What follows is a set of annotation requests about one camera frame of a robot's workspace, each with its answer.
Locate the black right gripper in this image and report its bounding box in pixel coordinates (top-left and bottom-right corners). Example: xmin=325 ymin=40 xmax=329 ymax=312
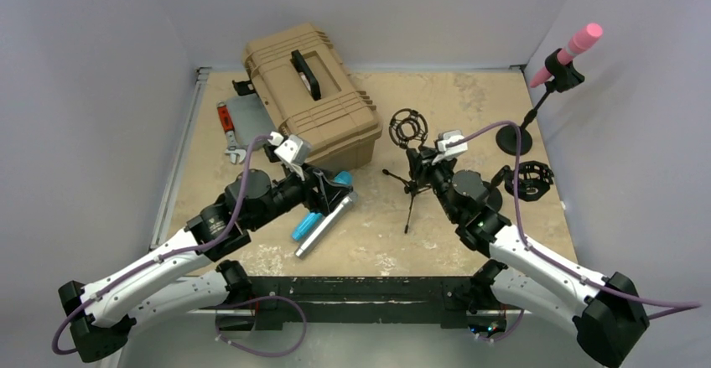
xmin=408 ymin=145 xmax=460 ymax=221

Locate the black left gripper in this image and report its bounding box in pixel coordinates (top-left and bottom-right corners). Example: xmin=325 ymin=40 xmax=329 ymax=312
xmin=247 ymin=162 xmax=350 ymax=231

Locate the grey silver microphone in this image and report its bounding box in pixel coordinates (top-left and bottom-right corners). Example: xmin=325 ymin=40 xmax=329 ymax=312
xmin=294 ymin=191 xmax=358 ymax=259

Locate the blue microphone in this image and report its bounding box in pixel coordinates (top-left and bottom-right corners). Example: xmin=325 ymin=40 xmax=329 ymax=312
xmin=291 ymin=171 xmax=353 ymax=241

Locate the black tripod microphone stand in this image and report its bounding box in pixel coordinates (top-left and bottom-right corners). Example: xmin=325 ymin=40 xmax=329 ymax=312
xmin=381 ymin=108 xmax=433 ymax=234

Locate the black round-base shock-mount stand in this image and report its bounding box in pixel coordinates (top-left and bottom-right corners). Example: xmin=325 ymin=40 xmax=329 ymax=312
xmin=487 ymin=160 xmax=555 ymax=210

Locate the black round-base clip stand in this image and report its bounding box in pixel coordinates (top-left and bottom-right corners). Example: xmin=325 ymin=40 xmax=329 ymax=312
xmin=496 ymin=48 xmax=585 ymax=155

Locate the pink microphone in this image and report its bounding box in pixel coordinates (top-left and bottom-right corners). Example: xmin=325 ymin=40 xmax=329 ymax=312
xmin=529 ymin=23 xmax=604 ymax=88

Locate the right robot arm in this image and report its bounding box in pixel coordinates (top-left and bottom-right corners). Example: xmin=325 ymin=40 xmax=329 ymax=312
xmin=405 ymin=146 xmax=650 ymax=367

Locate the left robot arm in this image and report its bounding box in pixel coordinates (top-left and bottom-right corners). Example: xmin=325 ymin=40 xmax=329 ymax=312
xmin=52 ymin=166 xmax=354 ymax=363

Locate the red adjustable wrench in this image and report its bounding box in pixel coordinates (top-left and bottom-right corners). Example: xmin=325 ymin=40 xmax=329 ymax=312
xmin=216 ymin=101 xmax=247 ymax=164

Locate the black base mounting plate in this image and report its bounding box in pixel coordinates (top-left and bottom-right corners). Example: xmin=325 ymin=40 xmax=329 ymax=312
xmin=216 ymin=276 xmax=526 ymax=332

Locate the tan plastic toolbox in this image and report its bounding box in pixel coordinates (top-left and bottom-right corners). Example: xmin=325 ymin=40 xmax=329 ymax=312
xmin=233 ymin=23 xmax=382 ymax=173

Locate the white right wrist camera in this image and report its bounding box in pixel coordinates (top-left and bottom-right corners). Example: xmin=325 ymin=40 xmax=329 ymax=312
xmin=432 ymin=129 xmax=468 ymax=165

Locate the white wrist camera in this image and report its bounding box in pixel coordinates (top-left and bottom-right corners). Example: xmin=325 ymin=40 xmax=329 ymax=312
xmin=432 ymin=129 xmax=468 ymax=165
xmin=267 ymin=132 xmax=311 ymax=181

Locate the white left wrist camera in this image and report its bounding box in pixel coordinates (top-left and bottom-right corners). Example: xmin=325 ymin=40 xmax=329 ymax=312
xmin=267 ymin=132 xmax=311 ymax=181

